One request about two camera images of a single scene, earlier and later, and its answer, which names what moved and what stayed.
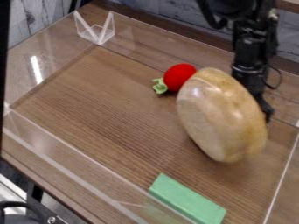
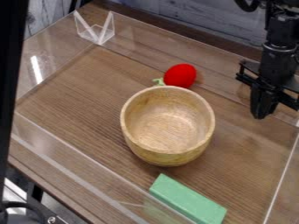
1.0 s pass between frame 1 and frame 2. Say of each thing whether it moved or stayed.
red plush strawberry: stayed
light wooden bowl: moved
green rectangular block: stayed
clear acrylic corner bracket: stayed
